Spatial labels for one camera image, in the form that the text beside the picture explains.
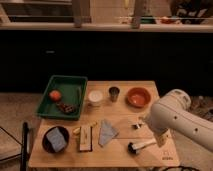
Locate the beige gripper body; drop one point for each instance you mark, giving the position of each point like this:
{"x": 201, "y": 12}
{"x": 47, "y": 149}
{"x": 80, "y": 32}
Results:
{"x": 161, "y": 139}

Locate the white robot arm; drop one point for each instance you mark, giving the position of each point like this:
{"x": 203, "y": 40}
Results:
{"x": 171, "y": 112}

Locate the red bowl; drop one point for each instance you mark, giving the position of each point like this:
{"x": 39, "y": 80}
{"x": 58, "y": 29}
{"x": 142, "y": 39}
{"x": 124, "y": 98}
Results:
{"x": 138, "y": 97}

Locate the black bowl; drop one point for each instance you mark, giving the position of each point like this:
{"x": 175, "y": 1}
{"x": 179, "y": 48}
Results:
{"x": 47, "y": 145}

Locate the metal fork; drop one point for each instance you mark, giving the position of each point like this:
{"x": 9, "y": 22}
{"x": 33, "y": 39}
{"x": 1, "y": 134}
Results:
{"x": 137, "y": 126}

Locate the folded blue cloth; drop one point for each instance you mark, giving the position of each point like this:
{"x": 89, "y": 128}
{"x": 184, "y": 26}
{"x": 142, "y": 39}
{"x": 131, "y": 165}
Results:
{"x": 107, "y": 133}

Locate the metal cup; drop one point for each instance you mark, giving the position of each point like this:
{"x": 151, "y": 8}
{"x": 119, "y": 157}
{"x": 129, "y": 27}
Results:
{"x": 114, "y": 93}

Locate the wooden block with dark base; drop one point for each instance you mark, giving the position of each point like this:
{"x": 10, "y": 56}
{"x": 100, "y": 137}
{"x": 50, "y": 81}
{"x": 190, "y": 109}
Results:
{"x": 85, "y": 139}

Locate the white round container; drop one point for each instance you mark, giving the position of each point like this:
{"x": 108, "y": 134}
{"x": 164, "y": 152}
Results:
{"x": 95, "y": 98}

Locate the small yellow wooden piece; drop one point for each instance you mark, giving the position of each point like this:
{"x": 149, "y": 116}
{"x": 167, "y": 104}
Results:
{"x": 77, "y": 130}

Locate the green plastic tray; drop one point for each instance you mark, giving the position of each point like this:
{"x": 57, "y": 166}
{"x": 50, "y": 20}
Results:
{"x": 72, "y": 89}

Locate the blue sponge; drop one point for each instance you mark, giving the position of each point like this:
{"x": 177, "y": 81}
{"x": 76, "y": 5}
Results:
{"x": 56, "y": 139}

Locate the orange fruit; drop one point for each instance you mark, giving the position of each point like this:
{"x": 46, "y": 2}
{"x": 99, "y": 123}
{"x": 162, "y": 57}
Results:
{"x": 55, "y": 95}

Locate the black chair frame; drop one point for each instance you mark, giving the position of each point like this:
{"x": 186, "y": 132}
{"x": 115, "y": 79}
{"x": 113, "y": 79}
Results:
{"x": 16, "y": 159}

